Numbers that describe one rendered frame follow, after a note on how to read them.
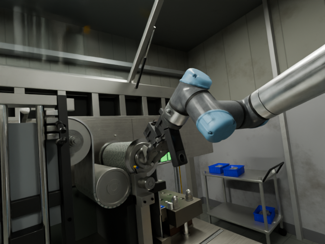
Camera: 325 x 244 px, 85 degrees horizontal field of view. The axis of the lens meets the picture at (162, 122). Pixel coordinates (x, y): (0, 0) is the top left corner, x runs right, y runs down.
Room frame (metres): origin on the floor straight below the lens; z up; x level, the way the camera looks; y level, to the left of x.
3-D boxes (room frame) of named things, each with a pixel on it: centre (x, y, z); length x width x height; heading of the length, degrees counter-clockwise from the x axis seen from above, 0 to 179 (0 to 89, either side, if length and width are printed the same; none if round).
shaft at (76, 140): (0.45, 0.23, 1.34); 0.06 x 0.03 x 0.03; 40
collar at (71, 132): (0.49, 0.27, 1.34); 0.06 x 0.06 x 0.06; 40
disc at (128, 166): (0.67, 0.09, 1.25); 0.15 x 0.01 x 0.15; 130
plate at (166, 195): (0.91, 0.05, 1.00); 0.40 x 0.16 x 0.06; 40
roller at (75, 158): (0.61, 0.36, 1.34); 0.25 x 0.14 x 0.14; 40
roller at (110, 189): (0.69, 0.26, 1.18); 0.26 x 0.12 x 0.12; 40
